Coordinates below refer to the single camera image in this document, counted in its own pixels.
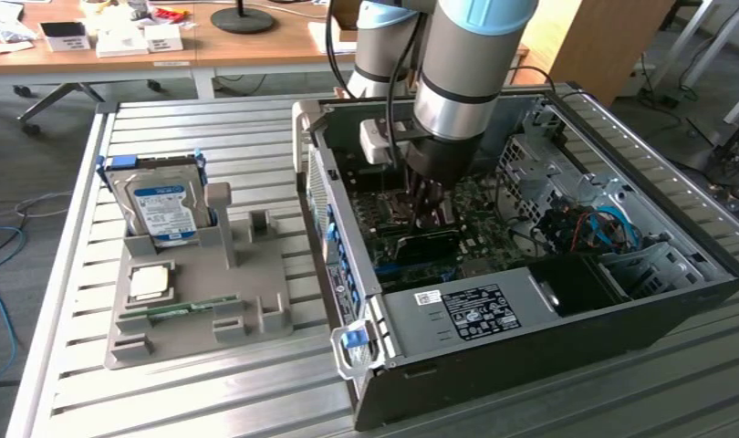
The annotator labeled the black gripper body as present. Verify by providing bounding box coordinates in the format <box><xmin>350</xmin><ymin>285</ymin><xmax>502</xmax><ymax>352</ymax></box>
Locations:
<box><xmin>402</xmin><ymin>135</ymin><xmax>482</xmax><ymax>190</ymax></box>

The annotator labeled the black graphics card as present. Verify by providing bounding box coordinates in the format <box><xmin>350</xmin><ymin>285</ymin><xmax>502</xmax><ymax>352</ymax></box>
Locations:
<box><xmin>394</xmin><ymin>229</ymin><xmax>462</xmax><ymax>266</ymax></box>

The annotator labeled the green motherboard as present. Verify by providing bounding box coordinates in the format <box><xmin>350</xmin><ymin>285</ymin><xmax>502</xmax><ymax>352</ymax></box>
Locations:
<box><xmin>346</xmin><ymin>175</ymin><xmax>546</xmax><ymax>293</ymax></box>

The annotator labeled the metal disk bay cage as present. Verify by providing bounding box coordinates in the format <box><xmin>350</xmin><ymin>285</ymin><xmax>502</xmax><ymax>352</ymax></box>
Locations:
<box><xmin>494</xmin><ymin>132</ymin><xmax>610</xmax><ymax>223</ymax></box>

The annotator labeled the grey power supply unit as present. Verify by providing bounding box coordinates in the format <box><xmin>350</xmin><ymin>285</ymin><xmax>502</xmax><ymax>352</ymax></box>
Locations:
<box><xmin>378</xmin><ymin>266</ymin><xmax>559</xmax><ymax>359</ymax></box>

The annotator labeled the blue case latch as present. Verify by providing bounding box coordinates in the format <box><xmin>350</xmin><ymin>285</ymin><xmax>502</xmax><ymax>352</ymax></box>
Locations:
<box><xmin>339</xmin><ymin>328</ymin><xmax>369</xmax><ymax>351</ymax></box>

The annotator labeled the black open PC case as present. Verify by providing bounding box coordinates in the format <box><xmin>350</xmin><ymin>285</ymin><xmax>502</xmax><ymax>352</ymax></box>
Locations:
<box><xmin>290</xmin><ymin>81</ymin><xmax>739</xmax><ymax>433</ymax></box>

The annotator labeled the wooden cabinet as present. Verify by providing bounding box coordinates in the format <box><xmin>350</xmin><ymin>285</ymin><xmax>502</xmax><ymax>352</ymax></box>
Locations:
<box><xmin>518</xmin><ymin>0</ymin><xmax>677</xmax><ymax>107</ymax></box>

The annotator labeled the grey parts rack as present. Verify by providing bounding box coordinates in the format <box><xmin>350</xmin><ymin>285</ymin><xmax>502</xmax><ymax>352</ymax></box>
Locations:
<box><xmin>103</xmin><ymin>181</ymin><xmax>297</xmax><ymax>371</ymax></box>

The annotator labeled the wooden desk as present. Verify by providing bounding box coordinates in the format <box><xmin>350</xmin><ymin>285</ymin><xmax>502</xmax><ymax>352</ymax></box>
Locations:
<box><xmin>0</xmin><ymin>0</ymin><xmax>531</xmax><ymax>100</ymax></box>

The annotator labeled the hard disk with blue label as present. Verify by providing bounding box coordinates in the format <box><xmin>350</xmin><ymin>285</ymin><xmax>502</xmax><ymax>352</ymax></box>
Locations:
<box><xmin>95</xmin><ymin>152</ymin><xmax>209</xmax><ymax>249</ymax></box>

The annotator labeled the black round lamp base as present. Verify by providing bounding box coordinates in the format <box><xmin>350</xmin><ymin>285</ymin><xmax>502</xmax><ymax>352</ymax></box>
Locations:
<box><xmin>209</xmin><ymin>0</ymin><xmax>277</xmax><ymax>35</ymax></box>

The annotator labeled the green RAM stick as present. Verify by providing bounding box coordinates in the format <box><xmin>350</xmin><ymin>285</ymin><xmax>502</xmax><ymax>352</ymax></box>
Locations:
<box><xmin>118</xmin><ymin>295</ymin><xmax>241</xmax><ymax>321</ymax></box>

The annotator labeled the silver CPU chip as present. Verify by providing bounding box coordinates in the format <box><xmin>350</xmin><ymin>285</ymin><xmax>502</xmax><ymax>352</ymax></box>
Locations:
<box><xmin>127</xmin><ymin>266</ymin><xmax>175</xmax><ymax>301</ymax></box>

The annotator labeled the white box with label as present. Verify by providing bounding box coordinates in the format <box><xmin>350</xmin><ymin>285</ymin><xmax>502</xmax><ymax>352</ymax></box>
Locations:
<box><xmin>143</xmin><ymin>23</ymin><xmax>183</xmax><ymax>54</ymax></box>

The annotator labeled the red small item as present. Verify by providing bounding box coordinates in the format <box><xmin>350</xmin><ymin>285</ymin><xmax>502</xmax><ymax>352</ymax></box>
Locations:
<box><xmin>150</xmin><ymin>5</ymin><xmax>191</xmax><ymax>25</ymax></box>

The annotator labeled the flat white box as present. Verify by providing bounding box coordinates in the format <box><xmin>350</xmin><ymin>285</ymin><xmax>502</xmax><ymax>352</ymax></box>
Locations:
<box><xmin>93</xmin><ymin>27</ymin><xmax>150</xmax><ymax>59</ymax></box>

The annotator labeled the black wheeled chair base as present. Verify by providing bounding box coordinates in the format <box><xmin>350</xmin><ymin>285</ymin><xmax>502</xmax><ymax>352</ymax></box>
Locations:
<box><xmin>13</xmin><ymin>79</ymin><xmax>163</xmax><ymax>137</ymax></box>

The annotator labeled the white box with black inside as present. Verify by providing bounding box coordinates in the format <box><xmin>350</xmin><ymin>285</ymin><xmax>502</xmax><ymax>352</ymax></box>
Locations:
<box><xmin>38</xmin><ymin>21</ymin><xmax>91</xmax><ymax>53</ymax></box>

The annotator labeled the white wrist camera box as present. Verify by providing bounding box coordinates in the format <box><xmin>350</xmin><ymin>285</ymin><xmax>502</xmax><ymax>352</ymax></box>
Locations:
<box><xmin>358</xmin><ymin>119</ymin><xmax>407</xmax><ymax>166</ymax></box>

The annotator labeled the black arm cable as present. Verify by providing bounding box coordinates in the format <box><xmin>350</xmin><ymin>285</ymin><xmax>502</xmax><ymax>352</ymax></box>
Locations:
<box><xmin>382</xmin><ymin>12</ymin><xmax>429</xmax><ymax>168</ymax></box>

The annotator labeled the blue SATA wire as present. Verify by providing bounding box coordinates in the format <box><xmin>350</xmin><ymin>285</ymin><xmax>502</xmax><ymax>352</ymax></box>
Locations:
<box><xmin>590</xmin><ymin>205</ymin><xmax>643</xmax><ymax>253</ymax></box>

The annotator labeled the white desk frame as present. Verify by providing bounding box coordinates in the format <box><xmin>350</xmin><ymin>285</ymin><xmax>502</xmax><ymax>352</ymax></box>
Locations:
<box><xmin>663</xmin><ymin>0</ymin><xmax>739</xmax><ymax>125</ymax></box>

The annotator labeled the grey floor cable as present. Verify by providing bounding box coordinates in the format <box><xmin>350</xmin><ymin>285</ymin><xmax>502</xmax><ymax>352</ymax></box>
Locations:
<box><xmin>0</xmin><ymin>190</ymin><xmax>75</xmax><ymax>221</ymax></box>

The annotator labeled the blue floor cable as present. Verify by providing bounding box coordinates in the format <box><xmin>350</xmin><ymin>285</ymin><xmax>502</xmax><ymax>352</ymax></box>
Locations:
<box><xmin>0</xmin><ymin>217</ymin><xmax>27</xmax><ymax>394</ymax></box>

